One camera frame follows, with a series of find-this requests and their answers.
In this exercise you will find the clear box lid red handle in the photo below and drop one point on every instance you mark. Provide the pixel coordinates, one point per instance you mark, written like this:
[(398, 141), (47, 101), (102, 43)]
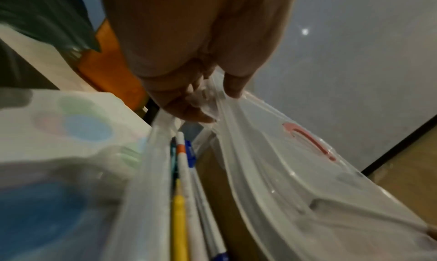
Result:
[(307, 187)]

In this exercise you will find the pile of assorted pens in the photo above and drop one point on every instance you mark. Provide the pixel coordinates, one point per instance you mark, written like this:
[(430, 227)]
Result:
[(179, 214)]

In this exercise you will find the orange felt bag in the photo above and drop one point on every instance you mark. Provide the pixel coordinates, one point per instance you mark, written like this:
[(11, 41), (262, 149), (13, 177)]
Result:
[(109, 73)]

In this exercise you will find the clear plastic organizer box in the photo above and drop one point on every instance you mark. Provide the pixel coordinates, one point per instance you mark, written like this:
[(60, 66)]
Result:
[(143, 200)]

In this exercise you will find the person's left hand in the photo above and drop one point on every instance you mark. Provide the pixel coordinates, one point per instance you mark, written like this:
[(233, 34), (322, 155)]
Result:
[(187, 25)]

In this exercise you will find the large leafy plant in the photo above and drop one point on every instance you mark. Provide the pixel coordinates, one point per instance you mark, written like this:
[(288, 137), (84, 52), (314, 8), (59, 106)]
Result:
[(44, 11)]

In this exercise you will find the polka dot tablecloth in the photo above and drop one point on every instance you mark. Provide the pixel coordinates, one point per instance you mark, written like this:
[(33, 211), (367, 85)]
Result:
[(51, 146)]

